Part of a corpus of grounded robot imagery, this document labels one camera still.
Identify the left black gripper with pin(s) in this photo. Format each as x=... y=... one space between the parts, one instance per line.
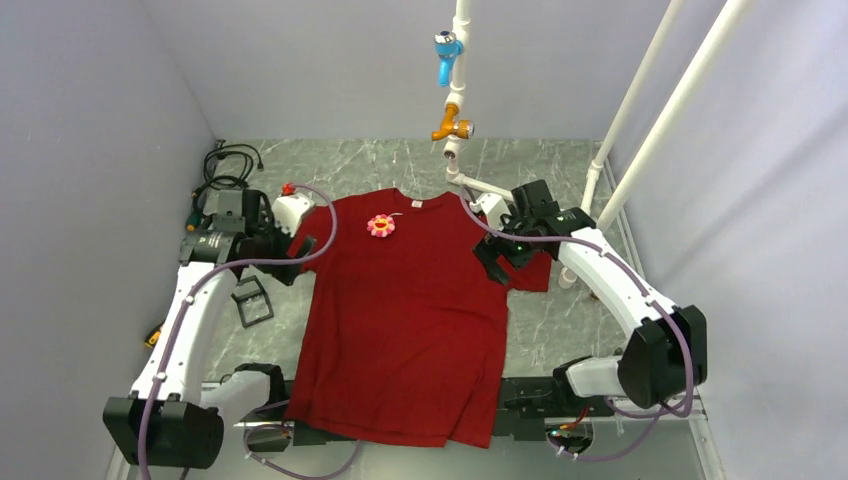
x=266 y=222

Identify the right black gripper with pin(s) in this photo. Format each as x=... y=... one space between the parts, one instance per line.
x=488 y=259

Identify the pink flower brooch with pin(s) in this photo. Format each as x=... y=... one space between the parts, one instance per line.
x=381 y=226

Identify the red t-shirt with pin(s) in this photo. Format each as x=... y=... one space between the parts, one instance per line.
x=405 y=341

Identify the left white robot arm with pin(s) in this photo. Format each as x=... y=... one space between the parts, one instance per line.
x=168 y=419

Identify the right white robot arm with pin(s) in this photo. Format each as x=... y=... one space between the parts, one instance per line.
x=665 y=355

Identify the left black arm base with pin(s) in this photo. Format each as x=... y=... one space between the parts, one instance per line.
x=269 y=417

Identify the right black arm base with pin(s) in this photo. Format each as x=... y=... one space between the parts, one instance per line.
x=536 y=409

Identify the orange valve tap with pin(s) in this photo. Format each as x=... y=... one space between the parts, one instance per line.
x=452 y=125

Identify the blue valve tap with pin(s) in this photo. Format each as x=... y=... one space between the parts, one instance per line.
x=448 y=48

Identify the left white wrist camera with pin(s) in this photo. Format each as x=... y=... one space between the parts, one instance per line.
x=290 y=209

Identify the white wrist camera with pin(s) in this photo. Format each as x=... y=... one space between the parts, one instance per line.
x=493 y=208
x=290 y=209

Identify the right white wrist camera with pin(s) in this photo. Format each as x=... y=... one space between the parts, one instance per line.
x=493 y=208

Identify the yellow handled screwdriver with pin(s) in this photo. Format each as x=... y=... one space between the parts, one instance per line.
x=153 y=336

